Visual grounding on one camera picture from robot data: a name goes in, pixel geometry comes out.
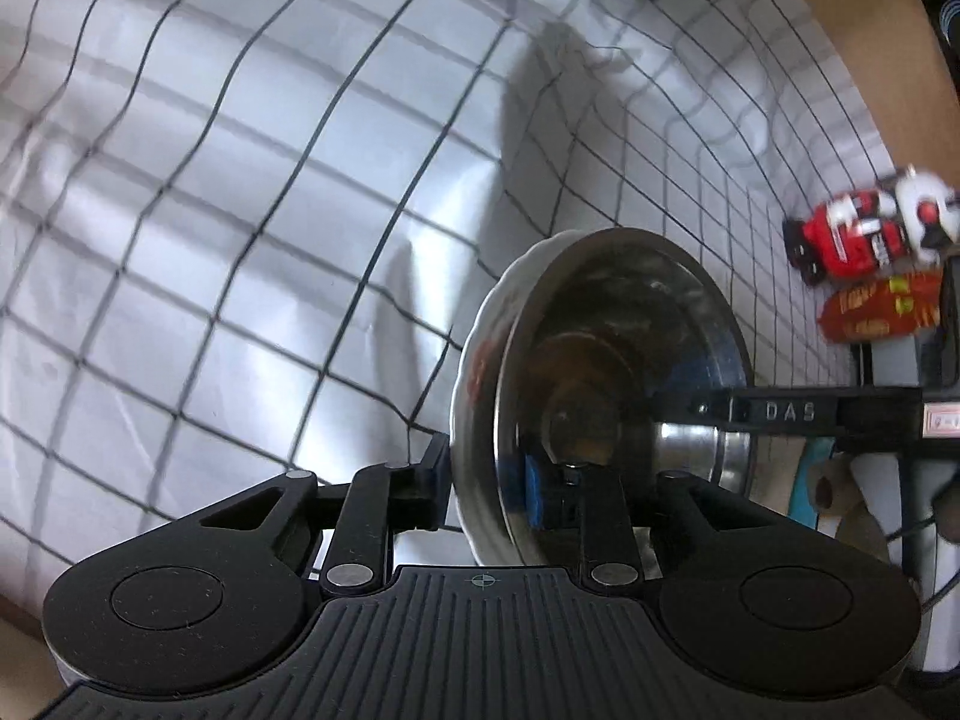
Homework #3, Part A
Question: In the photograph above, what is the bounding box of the brown snack bag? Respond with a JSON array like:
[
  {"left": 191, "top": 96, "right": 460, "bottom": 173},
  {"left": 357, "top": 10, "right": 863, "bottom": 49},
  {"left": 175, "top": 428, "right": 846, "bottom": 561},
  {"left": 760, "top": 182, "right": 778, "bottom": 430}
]
[{"left": 816, "top": 271, "right": 947, "bottom": 346}]

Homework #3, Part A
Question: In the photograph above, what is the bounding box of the stainless steel bowl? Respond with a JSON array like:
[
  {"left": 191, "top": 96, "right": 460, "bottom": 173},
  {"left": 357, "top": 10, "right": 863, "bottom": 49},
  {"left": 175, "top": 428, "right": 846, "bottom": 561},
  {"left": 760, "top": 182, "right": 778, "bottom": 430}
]
[{"left": 491, "top": 227, "right": 758, "bottom": 568}]

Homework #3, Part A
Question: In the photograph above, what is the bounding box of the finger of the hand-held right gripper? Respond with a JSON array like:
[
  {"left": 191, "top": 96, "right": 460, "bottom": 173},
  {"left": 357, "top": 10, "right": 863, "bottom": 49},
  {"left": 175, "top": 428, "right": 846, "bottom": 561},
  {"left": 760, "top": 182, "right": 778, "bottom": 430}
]
[{"left": 651, "top": 385, "right": 925, "bottom": 460}]

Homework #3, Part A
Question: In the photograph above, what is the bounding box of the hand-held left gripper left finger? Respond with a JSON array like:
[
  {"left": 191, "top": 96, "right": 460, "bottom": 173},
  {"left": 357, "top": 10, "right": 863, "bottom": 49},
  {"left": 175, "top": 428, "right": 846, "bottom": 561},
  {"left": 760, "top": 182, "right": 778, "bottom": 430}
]
[{"left": 199, "top": 435, "right": 452, "bottom": 598}]

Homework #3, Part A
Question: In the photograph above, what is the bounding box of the black and white checked tablecloth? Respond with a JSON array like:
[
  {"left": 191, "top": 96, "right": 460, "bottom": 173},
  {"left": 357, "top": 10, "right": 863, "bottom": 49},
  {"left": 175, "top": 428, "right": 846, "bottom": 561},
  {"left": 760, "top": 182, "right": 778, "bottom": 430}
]
[{"left": 0, "top": 0, "right": 901, "bottom": 620}]

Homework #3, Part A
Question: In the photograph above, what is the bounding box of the red panda robot toy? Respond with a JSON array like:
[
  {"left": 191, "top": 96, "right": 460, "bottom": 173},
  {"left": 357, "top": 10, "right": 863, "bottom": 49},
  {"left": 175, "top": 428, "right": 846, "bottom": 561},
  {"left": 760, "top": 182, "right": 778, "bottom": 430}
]
[{"left": 782, "top": 165, "right": 960, "bottom": 287}]

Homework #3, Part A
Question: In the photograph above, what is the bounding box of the white floral plate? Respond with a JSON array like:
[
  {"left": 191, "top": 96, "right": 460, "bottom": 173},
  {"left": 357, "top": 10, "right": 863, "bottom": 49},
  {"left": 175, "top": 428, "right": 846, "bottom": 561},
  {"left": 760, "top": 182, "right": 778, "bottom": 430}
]
[{"left": 450, "top": 231, "right": 582, "bottom": 568}]

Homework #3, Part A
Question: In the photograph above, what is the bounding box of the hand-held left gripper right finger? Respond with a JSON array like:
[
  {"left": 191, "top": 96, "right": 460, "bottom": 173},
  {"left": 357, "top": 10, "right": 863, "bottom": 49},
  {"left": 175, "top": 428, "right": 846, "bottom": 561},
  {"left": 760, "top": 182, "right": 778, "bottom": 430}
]
[{"left": 523, "top": 453, "right": 785, "bottom": 590}]

